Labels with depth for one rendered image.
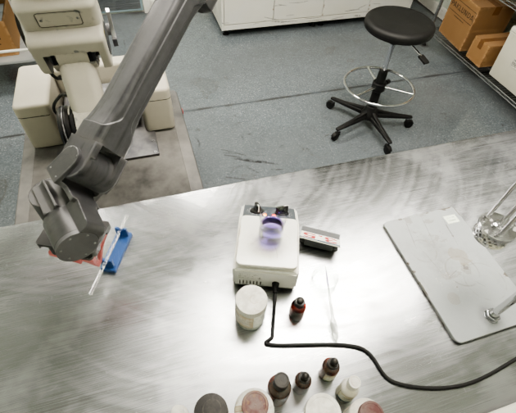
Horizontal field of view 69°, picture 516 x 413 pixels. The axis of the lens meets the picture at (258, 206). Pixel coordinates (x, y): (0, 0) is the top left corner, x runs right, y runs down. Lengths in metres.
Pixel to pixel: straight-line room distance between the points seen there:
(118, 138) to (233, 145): 1.62
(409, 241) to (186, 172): 0.93
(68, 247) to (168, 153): 1.10
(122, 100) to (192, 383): 0.49
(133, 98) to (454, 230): 0.76
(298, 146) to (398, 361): 1.61
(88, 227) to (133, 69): 0.24
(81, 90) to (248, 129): 1.15
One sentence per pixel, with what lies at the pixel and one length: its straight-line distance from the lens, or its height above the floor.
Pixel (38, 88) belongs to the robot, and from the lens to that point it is 1.76.
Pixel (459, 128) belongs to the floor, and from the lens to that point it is 2.72.
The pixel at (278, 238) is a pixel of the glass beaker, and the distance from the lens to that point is 0.73.
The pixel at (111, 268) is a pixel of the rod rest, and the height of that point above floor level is 0.76.
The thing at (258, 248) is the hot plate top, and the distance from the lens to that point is 0.75.
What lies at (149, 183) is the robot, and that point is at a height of 0.37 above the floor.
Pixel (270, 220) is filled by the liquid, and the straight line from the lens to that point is 0.74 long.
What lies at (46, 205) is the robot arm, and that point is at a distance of 0.61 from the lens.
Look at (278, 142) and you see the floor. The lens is 2.23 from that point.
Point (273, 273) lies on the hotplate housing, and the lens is 0.75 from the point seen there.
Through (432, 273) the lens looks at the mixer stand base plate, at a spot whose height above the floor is 0.76.
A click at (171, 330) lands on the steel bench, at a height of 0.75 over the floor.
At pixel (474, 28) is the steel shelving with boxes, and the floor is 0.30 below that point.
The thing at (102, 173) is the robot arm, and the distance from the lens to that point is 0.60.
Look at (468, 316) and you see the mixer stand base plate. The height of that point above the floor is 0.76.
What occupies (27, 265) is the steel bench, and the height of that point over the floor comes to 0.75.
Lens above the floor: 1.47
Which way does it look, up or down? 51 degrees down
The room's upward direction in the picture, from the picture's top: 4 degrees clockwise
